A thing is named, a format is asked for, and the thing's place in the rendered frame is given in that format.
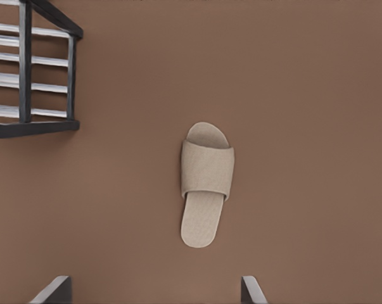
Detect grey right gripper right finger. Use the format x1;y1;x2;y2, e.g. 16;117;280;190
240;275;269;304

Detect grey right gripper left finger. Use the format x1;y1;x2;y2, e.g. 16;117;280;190
29;275;73;304

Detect black shoe rack, white slats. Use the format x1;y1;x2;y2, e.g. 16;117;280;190
0;0;84;139

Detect beige open-toe slipper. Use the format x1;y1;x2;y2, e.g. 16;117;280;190
179;122;236;250

